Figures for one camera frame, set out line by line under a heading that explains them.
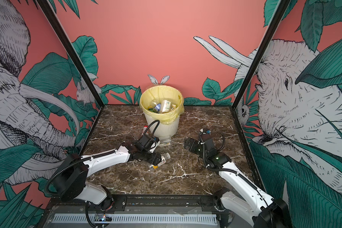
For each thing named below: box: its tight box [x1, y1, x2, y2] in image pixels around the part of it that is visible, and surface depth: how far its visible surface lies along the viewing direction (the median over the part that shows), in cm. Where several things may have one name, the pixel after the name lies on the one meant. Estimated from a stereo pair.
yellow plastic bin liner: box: [139, 85, 185, 125], surface depth 93 cm
